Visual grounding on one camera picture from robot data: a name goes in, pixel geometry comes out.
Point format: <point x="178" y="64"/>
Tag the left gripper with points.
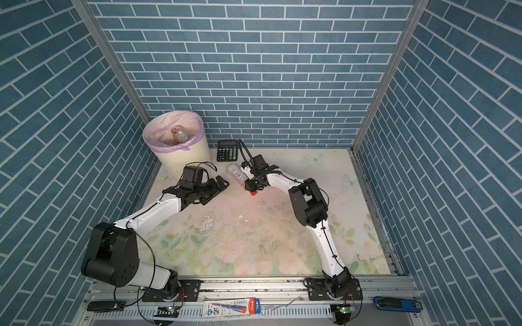
<point x="215" y="189"/>

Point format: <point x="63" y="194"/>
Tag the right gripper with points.
<point x="250" y="187"/>

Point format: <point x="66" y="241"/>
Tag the clear bottle red white label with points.
<point x="179" y="135"/>

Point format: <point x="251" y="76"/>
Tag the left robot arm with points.
<point x="112" y="253"/>

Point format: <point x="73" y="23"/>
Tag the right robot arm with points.
<point x="311" y="210"/>

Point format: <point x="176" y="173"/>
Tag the white bin with pink liner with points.
<point x="157" y="136"/>

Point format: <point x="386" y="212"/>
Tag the black desk calculator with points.
<point x="227" y="150"/>

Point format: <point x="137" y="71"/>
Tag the white red blue tube package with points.
<point x="224" y="308"/>

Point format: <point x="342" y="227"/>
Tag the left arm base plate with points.
<point x="184" y="290"/>

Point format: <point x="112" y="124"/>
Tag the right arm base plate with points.
<point x="320" y="289"/>

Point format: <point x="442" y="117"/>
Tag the white slotted cable duct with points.
<point x="200" y="312"/>

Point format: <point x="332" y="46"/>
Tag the blue black device on rail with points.
<point x="397" y="304"/>

